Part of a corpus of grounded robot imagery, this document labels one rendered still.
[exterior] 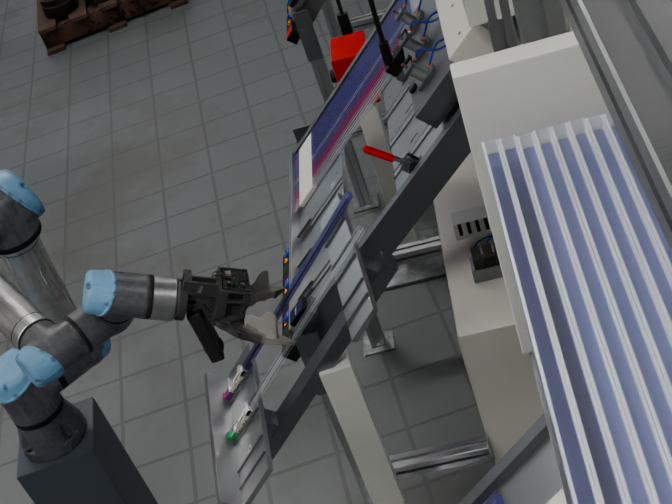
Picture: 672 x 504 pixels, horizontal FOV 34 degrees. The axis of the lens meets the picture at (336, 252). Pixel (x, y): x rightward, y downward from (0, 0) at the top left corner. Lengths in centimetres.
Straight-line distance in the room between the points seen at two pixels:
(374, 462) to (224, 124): 261
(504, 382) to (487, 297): 19
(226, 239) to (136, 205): 53
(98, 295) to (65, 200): 271
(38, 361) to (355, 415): 58
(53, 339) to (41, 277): 42
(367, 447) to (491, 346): 36
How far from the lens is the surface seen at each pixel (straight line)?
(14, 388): 242
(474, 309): 232
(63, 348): 190
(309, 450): 303
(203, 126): 460
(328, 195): 243
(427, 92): 200
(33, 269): 229
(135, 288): 183
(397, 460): 249
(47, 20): 586
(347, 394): 202
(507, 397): 241
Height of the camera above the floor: 216
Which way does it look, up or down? 37 degrees down
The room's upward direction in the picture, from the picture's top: 20 degrees counter-clockwise
